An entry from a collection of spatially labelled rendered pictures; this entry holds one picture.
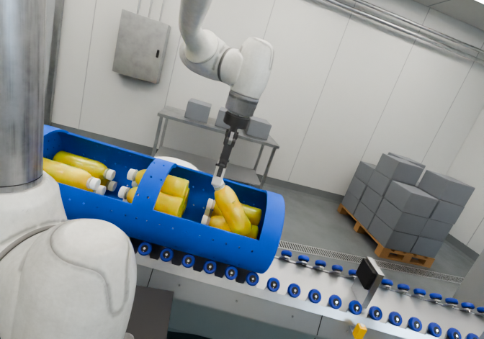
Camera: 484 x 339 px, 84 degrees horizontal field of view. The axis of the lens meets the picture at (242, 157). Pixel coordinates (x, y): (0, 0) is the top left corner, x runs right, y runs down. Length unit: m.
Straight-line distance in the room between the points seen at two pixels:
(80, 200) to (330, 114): 4.19
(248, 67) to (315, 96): 3.85
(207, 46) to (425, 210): 3.58
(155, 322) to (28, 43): 0.59
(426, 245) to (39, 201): 4.19
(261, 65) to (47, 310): 0.65
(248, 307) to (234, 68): 0.77
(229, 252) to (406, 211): 3.17
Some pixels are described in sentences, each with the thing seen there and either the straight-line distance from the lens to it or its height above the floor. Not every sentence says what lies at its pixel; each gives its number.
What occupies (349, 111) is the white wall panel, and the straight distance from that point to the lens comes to 4.85.
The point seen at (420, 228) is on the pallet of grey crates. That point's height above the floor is 0.51.
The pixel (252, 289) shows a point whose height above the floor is 0.93.
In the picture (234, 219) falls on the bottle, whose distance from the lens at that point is 0.89.
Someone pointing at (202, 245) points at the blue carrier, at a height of 1.06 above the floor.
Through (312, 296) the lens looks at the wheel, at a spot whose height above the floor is 0.96.
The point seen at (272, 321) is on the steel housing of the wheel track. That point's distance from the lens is 1.08.
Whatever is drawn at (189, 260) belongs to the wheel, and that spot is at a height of 0.97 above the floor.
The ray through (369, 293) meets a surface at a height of 1.00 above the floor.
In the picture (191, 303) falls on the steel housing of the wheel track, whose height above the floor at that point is 0.83.
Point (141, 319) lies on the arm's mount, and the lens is 0.74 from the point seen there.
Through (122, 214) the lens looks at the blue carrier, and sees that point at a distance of 0.91.
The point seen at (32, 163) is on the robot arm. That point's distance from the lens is 0.55.
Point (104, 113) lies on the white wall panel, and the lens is 4.59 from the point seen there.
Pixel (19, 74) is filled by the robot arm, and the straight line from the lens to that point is 0.49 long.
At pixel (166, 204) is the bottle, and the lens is 0.92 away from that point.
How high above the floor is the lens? 1.58
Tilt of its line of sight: 16 degrees down
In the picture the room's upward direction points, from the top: 18 degrees clockwise
